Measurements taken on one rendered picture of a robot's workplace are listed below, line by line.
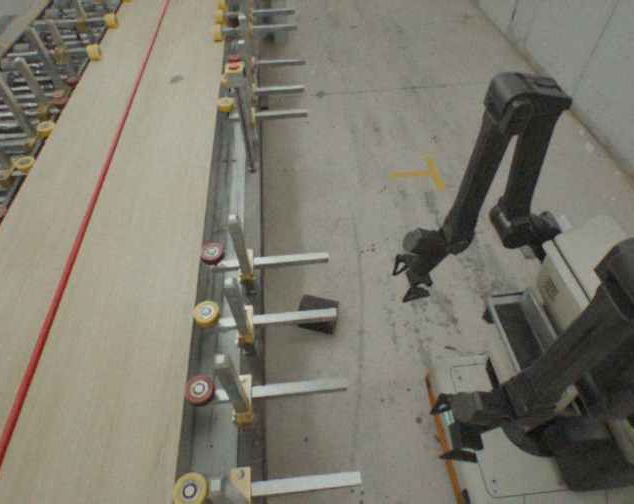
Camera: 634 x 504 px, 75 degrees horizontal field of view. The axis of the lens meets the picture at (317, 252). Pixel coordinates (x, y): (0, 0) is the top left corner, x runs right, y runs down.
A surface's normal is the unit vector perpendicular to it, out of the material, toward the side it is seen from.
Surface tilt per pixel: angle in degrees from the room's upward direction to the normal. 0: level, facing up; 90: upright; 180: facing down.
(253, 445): 0
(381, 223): 0
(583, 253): 42
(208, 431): 0
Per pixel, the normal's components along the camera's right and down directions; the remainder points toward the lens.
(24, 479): -0.03, -0.64
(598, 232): -0.69, -0.41
